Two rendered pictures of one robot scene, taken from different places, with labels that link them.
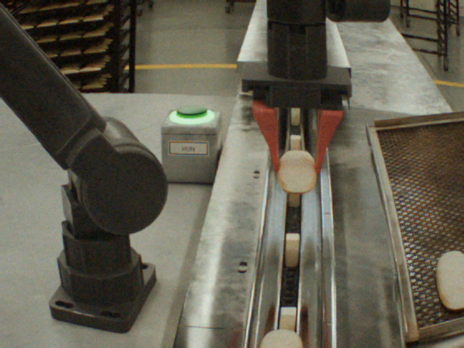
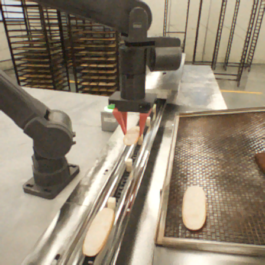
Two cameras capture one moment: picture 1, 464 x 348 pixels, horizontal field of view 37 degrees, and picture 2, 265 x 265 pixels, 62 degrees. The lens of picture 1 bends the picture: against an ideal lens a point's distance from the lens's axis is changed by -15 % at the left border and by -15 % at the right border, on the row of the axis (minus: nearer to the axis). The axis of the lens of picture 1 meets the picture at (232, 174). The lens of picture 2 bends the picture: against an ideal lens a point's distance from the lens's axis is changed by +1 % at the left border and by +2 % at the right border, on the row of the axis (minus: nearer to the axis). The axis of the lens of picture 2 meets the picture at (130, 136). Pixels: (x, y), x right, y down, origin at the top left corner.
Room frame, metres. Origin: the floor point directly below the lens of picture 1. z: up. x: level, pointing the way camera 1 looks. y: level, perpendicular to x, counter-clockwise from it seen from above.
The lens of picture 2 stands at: (0.23, -0.13, 1.17)
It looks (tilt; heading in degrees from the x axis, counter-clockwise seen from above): 28 degrees down; 9
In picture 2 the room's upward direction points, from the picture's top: straight up
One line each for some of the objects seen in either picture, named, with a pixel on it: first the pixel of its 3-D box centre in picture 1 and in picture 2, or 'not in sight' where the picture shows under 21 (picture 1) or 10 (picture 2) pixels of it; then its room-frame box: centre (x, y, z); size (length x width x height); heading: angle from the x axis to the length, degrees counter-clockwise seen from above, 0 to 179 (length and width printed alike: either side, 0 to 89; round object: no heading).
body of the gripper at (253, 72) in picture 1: (297, 54); (132, 88); (0.71, -0.06, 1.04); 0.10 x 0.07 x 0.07; 86
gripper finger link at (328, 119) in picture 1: (304, 125); (135, 118); (0.71, -0.07, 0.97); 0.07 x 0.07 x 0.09; 86
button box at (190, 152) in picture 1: (194, 157); (113, 122); (0.95, 0.05, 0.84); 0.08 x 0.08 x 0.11; 85
